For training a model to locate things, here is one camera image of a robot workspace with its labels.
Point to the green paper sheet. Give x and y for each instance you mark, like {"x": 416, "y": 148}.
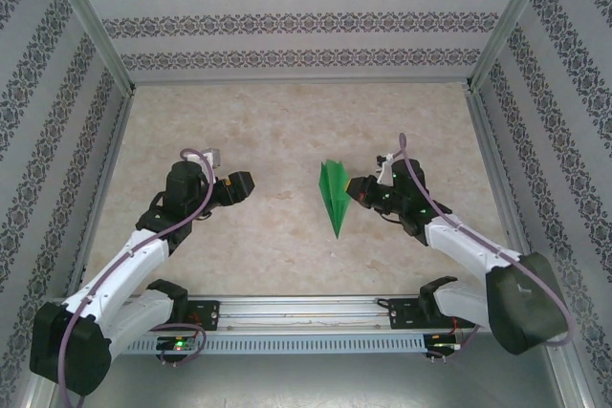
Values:
{"x": 334, "y": 193}

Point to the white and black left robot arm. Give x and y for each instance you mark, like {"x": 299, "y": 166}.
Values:
{"x": 124, "y": 274}

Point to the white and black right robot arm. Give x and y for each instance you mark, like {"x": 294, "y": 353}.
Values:
{"x": 521, "y": 303}

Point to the grey sheet metal tray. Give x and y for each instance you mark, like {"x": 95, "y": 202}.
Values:
{"x": 306, "y": 384}

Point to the controller board with green light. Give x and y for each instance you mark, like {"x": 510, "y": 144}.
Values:
{"x": 179, "y": 345}
{"x": 442, "y": 345}

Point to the aluminium side rail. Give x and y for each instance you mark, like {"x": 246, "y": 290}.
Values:
{"x": 103, "y": 188}
{"x": 502, "y": 188}

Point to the aluminium wall base bar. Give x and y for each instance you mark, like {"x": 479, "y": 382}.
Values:
{"x": 301, "y": 79}

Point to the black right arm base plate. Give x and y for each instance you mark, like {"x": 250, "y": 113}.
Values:
{"x": 404, "y": 315}

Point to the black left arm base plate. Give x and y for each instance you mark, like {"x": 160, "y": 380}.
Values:
{"x": 205, "y": 315}

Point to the aluminium mounting rail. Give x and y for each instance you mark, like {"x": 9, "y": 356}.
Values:
{"x": 306, "y": 315}

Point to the aluminium frame post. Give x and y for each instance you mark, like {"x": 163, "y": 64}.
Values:
{"x": 509, "y": 21}
{"x": 93, "y": 21}

